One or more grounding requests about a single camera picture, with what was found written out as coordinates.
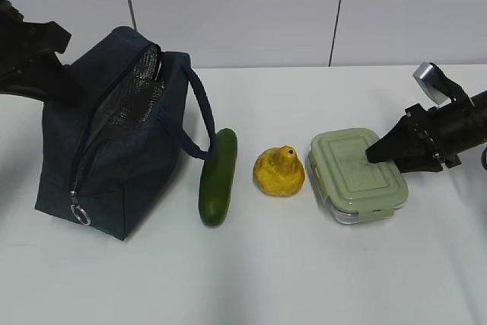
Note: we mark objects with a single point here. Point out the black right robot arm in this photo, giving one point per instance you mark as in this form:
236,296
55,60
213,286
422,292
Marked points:
462,123

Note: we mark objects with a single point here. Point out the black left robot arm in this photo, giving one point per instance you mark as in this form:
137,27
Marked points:
7,11

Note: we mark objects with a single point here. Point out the dark green cucumber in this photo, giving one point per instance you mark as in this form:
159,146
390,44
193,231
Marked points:
216,180

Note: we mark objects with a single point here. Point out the navy blue lunch bag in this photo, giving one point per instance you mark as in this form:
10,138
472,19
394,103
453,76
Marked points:
106,161

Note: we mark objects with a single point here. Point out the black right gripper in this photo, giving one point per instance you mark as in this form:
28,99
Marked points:
415,144

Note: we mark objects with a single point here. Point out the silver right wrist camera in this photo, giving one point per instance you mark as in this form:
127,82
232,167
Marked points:
431,82

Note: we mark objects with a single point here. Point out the green lidded glass container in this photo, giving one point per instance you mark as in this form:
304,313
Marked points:
354,189

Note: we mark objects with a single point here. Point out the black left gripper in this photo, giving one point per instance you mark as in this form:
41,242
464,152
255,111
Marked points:
29,62

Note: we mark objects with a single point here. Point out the yellow pear-shaped squash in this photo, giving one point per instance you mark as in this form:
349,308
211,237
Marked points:
279,172

